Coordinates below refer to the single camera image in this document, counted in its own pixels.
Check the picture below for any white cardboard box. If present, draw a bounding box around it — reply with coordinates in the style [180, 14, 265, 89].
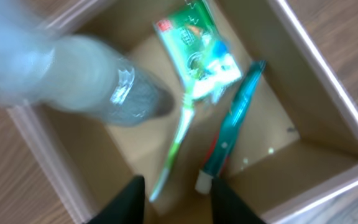
[9, 1, 358, 223]

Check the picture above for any clear plastic bottle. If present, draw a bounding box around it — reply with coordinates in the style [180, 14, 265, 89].
[0, 1, 175, 126]

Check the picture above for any teal toothpaste tube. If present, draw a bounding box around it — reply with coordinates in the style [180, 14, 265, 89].
[195, 60, 267, 195]

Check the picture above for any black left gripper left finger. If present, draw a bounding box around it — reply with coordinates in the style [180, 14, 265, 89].
[86, 175, 145, 224]

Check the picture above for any green toothbrush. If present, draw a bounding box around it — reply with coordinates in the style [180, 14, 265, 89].
[149, 83, 195, 202]

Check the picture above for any green soap packet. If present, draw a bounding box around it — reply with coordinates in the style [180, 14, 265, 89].
[154, 1, 242, 104]

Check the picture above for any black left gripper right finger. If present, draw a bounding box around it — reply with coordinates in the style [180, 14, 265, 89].
[211, 178, 266, 224]

